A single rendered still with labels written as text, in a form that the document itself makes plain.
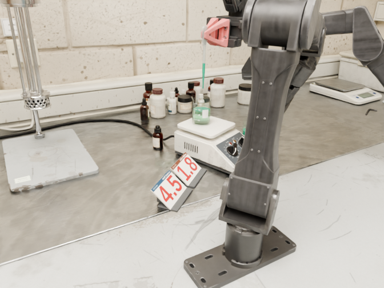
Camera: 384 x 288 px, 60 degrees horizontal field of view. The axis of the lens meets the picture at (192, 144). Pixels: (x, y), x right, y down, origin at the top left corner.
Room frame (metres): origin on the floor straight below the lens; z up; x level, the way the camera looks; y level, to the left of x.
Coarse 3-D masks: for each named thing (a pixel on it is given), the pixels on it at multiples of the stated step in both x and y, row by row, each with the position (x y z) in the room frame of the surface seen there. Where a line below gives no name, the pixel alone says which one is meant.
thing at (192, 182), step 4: (200, 168) 0.75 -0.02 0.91; (176, 172) 0.68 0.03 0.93; (196, 172) 0.72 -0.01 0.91; (200, 172) 0.73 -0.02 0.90; (204, 172) 0.73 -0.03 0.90; (176, 176) 0.69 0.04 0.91; (180, 176) 0.67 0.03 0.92; (196, 176) 0.71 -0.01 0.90; (200, 176) 0.71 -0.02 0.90; (180, 180) 0.69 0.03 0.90; (184, 180) 0.67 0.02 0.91; (192, 180) 0.69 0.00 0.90; (196, 180) 0.69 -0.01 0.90; (184, 184) 0.67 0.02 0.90; (188, 184) 0.67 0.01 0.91; (192, 184) 0.67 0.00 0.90; (196, 184) 0.67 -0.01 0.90
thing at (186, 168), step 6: (186, 156) 0.75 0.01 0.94; (180, 162) 0.72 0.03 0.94; (186, 162) 0.73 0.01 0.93; (192, 162) 0.74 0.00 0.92; (180, 168) 0.70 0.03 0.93; (186, 168) 0.71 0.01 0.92; (192, 168) 0.73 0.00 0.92; (180, 174) 0.68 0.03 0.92; (186, 174) 0.69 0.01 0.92; (192, 174) 0.71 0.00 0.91; (186, 180) 0.68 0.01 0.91
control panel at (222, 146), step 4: (232, 136) 0.82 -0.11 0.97; (236, 136) 0.82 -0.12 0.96; (240, 136) 0.83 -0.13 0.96; (244, 136) 0.84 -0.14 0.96; (228, 140) 0.80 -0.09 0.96; (232, 140) 0.80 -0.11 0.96; (236, 140) 0.81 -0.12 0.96; (220, 144) 0.77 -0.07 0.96; (224, 144) 0.77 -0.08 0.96; (228, 144) 0.78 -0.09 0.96; (232, 144) 0.78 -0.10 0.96; (220, 148) 0.75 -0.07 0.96; (224, 148) 0.76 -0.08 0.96; (240, 148) 0.79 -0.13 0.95; (224, 152) 0.75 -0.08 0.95; (240, 152) 0.77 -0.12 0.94; (228, 156) 0.74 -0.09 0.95; (232, 156) 0.74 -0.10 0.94; (236, 156) 0.75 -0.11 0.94; (232, 160) 0.73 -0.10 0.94; (236, 160) 0.74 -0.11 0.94
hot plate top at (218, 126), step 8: (216, 120) 0.88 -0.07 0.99; (224, 120) 0.88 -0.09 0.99; (184, 128) 0.82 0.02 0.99; (192, 128) 0.81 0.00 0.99; (200, 128) 0.81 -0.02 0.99; (208, 128) 0.81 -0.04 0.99; (216, 128) 0.82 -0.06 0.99; (224, 128) 0.82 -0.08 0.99; (232, 128) 0.84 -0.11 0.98; (208, 136) 0.77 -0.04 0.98; (216, 136) 0.78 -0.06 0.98
